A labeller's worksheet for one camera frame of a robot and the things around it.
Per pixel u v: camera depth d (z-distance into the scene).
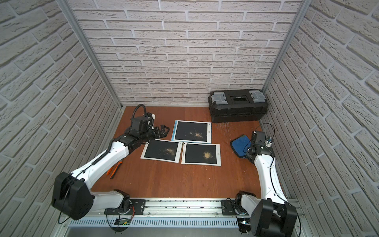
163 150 0.95
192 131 1.04
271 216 0.40
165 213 0.73
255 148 0.56
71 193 0.40
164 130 0.74
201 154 0.93
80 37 0.80
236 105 0.98
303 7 0.69
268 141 0.70
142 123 0.63
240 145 0.97
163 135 0.73
